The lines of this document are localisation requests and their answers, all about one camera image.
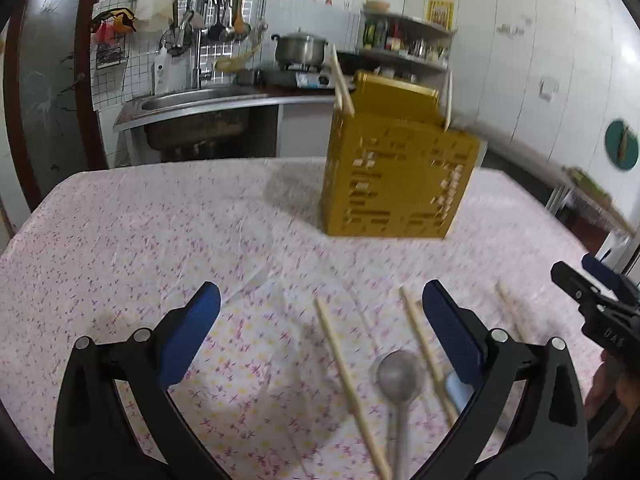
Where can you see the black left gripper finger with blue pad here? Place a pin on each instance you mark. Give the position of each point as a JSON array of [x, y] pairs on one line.
[[624, 289]]

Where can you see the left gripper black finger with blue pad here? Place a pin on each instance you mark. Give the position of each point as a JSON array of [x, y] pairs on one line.
[[525, 418], [115, 417]]

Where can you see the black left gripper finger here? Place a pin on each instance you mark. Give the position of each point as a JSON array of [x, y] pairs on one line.
[[572, 283]]

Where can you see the metal spoon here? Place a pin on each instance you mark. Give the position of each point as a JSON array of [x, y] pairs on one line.
[[400, 378]]

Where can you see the thin pale wooden chopstick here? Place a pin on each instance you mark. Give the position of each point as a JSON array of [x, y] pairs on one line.
[[449, 93]]

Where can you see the person's right hand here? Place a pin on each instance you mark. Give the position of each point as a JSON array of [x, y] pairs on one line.
[[624, 386]]

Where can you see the side table with clutter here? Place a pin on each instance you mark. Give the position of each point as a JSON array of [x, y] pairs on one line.
[[576, 190]]

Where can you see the floral pink tablecloth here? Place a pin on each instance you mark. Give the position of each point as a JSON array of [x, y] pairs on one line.
[[109, 252]]

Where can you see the gold slotted utensil holder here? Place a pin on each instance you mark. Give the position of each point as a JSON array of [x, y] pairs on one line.
[[394, 168]]

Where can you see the stainless steel sink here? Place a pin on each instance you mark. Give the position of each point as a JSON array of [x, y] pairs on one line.
[[188, 118]]

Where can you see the gas stove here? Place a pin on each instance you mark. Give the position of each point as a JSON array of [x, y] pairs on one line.
[[307, 77]]

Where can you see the white soap bottle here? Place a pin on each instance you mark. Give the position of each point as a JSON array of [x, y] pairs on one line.
[[159, 72]]

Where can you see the steel cooking pot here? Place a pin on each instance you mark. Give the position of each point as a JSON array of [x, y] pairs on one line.
[[299, 48]]

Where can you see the metal faucet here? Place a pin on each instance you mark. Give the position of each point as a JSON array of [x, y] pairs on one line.
[[198, 60]]

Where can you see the hanging utensil rack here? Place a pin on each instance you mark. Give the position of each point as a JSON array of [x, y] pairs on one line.
[[185, 25]]

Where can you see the green round wall plate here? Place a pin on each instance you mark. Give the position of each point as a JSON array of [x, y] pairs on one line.
[[621, 145]]

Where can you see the white wall socket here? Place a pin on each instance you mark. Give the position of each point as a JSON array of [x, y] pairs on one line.
[[548, 87]]

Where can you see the wall spice shelf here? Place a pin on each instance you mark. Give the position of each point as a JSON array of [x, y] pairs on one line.
[[401, 41]]

